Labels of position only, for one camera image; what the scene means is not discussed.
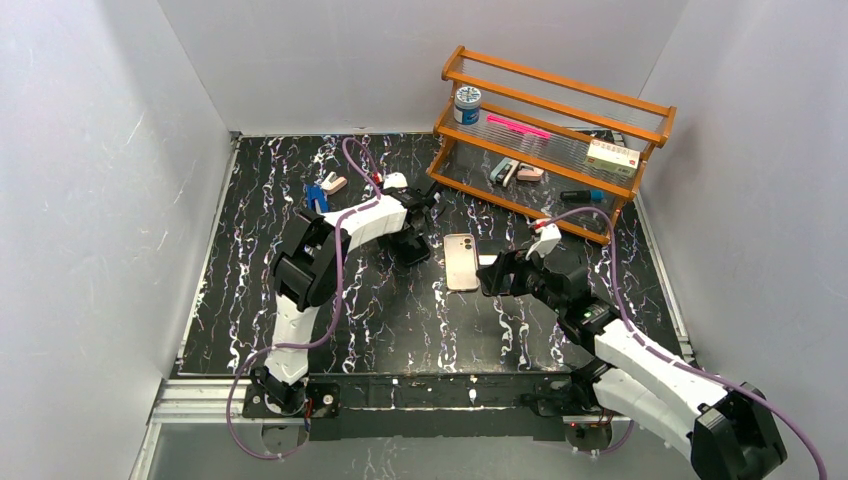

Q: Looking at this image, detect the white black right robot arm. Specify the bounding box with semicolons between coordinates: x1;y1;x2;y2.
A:
477;250;788;479

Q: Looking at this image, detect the pink pen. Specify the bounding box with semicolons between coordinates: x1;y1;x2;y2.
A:
487;114;551;140

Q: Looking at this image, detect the purple edged smartphone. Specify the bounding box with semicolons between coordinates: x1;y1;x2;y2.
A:
476;239;513;267

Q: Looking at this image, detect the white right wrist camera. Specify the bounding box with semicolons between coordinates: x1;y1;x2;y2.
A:
525;219;561;260

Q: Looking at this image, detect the orange wooden shelf rack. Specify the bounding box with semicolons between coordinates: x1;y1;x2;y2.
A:
427;46;677;244

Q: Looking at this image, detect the beige pink phone case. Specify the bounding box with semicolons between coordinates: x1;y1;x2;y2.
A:
443;233;480;292

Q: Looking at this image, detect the light blue small stapler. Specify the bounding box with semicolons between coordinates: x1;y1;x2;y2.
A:
489;157;519;186

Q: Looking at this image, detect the phone in black case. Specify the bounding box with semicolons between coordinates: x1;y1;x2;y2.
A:
388;229;431;267

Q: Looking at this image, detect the black arm mounting base bar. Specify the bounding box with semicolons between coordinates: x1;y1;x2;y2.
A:
311;372;609;442

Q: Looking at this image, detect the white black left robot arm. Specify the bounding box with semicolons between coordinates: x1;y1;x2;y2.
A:
250;183;441;416

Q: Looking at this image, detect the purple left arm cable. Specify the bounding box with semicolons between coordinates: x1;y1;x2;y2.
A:
226;136;386;462

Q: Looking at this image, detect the black blue marker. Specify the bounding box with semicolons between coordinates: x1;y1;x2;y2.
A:
559;189;605;203

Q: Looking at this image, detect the white blue labelled jar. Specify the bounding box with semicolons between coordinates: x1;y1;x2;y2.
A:
453;85;482;125

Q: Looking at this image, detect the white red cardboard box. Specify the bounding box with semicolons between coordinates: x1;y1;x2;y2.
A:
584;139;640;178

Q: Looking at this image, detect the small pink white stapler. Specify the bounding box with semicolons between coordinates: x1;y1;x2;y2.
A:
320;172;348;196

